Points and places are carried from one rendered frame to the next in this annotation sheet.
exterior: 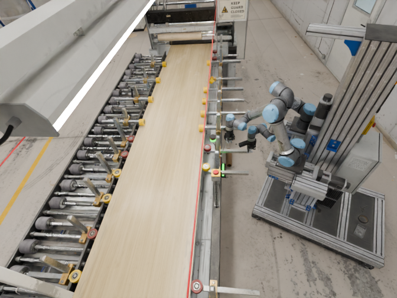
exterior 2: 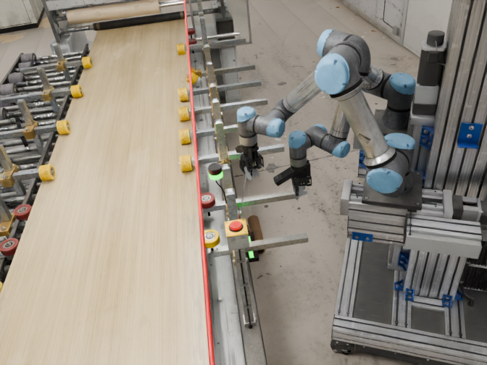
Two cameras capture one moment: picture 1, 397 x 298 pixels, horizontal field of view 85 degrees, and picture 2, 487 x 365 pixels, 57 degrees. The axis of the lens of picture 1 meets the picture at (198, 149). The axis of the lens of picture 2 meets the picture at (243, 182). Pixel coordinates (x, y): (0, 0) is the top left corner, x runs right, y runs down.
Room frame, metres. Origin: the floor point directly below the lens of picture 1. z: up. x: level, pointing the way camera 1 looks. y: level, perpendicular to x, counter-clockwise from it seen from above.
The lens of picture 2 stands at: (-0.07, 0.08, 2.24)
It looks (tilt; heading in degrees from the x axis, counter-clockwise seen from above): 38 degrees down; 347
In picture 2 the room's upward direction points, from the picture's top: 7 degrees counter-clockwise
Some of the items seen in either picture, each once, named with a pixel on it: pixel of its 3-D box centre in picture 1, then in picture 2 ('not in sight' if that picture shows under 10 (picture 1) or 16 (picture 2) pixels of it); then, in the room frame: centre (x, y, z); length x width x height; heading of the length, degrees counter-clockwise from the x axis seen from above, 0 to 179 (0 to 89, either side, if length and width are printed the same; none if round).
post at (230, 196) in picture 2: (217, 168); (236, 235); (1.23, -0.16, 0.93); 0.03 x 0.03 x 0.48; 80
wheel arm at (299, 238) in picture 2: (226, 172); (258, 245); (1.26, -0.25, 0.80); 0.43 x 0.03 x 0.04; 80
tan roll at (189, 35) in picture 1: (191, 35); (137, 8); (4.14, -0.09, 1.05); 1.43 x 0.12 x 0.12; 80
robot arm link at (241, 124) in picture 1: (240, 123); (271, 124); (1.41, -0.39, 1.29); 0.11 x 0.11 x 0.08; 44
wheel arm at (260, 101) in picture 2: (224, 100); (225, 106); (2.25, -0.38, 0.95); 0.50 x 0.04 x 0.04; 80
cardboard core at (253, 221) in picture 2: (228, 157); (256, 234); (2.06, -0.44, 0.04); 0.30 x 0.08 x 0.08; 170
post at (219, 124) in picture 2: (218, 130); (225, 161); (1.72, -0.24, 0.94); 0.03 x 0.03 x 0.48; 80
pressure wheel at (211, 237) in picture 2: (206, 169); (211, 244); (1.29, -0.05, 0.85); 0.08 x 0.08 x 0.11
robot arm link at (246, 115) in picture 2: (230, 120); (247, 122); (1.47, -0.31, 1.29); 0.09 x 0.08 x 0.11; 44
